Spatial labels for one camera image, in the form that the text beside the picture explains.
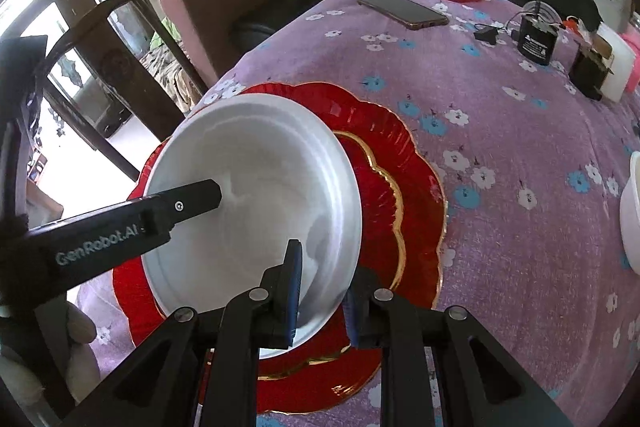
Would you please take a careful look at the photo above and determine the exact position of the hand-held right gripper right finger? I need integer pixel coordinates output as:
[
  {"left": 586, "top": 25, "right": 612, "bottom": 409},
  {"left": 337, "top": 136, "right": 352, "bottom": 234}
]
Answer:
[{"left": 342, "top": 268, "right": 576, "bottom": 427}]

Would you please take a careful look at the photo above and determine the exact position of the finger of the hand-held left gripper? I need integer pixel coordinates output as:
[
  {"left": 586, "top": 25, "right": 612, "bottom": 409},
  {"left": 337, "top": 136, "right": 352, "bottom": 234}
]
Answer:
[{"left": 142, "top": 179, "right": 222, "bottom": 248}]

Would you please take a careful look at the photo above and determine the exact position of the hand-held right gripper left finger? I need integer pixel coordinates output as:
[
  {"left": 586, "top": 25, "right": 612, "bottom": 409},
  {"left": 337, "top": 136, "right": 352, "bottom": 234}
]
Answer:
[{"left": 75, "top": 239, "right": 303, "bottom": 427}]

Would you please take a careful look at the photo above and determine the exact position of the white paper plate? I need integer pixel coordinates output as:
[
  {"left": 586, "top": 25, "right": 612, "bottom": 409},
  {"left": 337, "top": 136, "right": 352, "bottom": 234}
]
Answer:
[{"left": 141, "top": 93, "right": 362, "bottom": 360}]

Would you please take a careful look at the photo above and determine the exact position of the large red gold-rimmed plate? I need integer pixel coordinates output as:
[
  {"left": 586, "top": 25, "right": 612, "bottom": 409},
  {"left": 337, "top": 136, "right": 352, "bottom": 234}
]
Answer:
[{"left": 112, "top": 82, "right": 448, "bottom": 415}]

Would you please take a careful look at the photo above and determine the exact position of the person's left hand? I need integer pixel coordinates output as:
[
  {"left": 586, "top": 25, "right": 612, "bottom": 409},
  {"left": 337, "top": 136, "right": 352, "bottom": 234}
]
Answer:
[{"left": 0, "top": 302, "right": 98, "bottom": 408}]

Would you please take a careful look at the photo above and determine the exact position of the dark wooden chair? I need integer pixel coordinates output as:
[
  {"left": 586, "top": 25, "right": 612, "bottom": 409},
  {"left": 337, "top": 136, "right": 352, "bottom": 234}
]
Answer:
[{"left": 45, "top": 0, "right": 211, "bottom": 178}]

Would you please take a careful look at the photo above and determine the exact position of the purple floral tablecloth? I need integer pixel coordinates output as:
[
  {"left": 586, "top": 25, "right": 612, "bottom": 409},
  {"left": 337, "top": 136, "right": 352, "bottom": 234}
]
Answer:
[{"left": 77, "top": 0, "right": 640, "bottom": 427}]

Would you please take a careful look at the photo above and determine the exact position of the brown armchair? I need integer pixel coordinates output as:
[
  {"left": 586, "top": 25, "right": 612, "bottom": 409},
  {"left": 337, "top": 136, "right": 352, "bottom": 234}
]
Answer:
[{"left": 160, "top": 0, "right": 302, "bottom": 94}]

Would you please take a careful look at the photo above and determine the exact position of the dark smartphone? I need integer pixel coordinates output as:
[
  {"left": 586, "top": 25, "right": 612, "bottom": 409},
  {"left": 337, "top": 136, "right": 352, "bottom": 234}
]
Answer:
[{"left": 357, "top": 0, "right": 450, "bottom": 31}]

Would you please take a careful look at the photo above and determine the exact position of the white bowl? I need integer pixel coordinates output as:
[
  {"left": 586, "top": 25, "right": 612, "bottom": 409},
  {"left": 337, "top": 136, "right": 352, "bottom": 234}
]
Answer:
[{"left": 619, "top": 152, "right": 640, "bottom": 275}]

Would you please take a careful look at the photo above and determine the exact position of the black power adapter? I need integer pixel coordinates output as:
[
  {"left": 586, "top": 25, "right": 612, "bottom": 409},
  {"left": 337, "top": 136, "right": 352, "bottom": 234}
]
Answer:
[{"left": 474, "top": 24, "right": 507, "bottom": 46}]

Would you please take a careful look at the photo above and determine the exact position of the black cylindrical jar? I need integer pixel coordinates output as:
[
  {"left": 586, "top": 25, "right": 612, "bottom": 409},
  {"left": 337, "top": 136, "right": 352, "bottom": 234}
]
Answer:
[{"left": 516, "top": 14, "right": 562, "bottom": 66}]

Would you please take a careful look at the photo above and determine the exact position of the dark jar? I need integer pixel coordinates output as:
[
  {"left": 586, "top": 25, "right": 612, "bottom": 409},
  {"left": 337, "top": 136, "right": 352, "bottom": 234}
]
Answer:
[{"left": 569, "top": 49, "right": 615, "bottom": 101}]

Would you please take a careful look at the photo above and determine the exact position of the brown tape roll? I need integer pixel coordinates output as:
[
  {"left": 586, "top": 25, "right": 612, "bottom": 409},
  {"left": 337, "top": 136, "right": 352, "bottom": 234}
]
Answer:
[{"left": 580, "top": 44, "right": 615, "bottom": 62}]

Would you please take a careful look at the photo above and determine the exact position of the white plastic container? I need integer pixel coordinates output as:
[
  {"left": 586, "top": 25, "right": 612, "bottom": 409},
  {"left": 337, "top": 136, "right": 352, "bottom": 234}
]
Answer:
[{"left": 596, "top": 26, "right": 637, "bottom": 104}]

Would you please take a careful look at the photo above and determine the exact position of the pink bottle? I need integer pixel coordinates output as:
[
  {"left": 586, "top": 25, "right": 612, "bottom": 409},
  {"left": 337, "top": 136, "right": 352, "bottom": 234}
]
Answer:
[{"left": 621, "top": 29, "right": 640, "bottom": 94}]

